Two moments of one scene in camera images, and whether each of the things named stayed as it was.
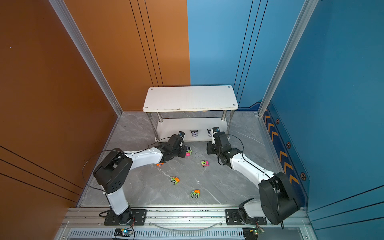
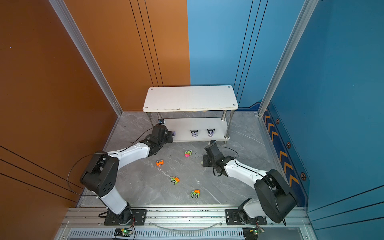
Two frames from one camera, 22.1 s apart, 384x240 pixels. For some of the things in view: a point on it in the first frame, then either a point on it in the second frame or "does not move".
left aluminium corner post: (63, 12) does not move
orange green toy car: (174, 180) does not move
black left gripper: (184, 151) → (169, 135)
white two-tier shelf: (194, 110) does not move
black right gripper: (209, 145) → (205, 161)
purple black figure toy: (194, 133) does not move
